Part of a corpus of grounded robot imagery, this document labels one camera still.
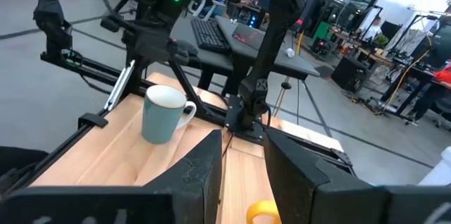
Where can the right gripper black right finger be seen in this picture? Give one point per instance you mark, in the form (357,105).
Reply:
(296,181)

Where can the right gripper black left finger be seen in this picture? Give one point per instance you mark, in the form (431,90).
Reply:
(197,188)

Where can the orange mug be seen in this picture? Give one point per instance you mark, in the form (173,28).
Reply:
(259,208)

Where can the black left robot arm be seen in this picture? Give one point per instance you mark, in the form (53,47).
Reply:
(271,41)

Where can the black tripod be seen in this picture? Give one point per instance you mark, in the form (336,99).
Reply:
(298,97)

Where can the dark grey desk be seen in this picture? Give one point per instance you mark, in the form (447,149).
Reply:
(282,65)

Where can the black cabinet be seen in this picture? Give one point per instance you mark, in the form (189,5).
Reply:
(349,74)

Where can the small white object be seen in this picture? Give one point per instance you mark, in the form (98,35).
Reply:
(290,52)

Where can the black computer mouse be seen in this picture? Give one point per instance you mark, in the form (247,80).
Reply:
(185,47)

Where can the wooden workbench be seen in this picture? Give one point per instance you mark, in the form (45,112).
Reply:
(366,53)

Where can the black keyboard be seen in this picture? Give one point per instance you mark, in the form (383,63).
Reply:
(209,35)

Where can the black work table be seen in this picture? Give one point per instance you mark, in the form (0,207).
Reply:
(415,72)

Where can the white office chair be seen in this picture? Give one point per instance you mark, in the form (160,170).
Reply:
(202,4)

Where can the black aluminium table frame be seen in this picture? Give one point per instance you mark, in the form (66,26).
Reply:
(92,120)

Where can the black jointed upright post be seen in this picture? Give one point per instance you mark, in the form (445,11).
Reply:
(53,19)

